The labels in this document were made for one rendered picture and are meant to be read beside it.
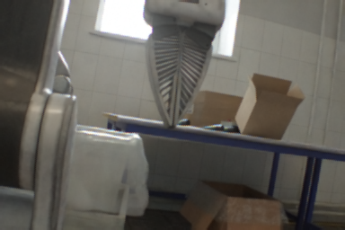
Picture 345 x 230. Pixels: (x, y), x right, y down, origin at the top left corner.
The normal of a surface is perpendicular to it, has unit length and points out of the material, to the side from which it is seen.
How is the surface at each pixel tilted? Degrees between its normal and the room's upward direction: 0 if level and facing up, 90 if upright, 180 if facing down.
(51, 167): 111
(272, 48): 90
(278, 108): 125
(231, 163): 90
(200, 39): 74
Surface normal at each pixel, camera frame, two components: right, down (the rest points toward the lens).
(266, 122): 0.11, 0.59
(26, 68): 0.24, -0.38
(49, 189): 0.14, 0.36
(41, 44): 0.21, -0.03
